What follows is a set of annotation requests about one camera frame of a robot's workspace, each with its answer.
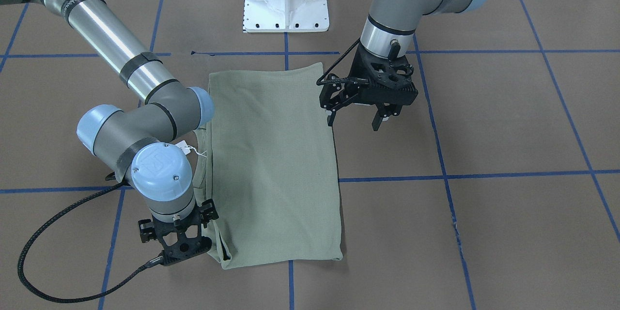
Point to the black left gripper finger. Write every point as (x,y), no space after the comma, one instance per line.
(330,117)
(381,114)

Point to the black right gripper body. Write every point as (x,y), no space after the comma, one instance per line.
(145,231)

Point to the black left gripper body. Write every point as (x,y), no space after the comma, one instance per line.
(356,70)

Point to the olive green long-sleeve shirt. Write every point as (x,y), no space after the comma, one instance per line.
(267,160)

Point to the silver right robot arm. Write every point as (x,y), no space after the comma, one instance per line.
(137,144)

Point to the white paper hang tag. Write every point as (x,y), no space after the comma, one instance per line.
(187,149)

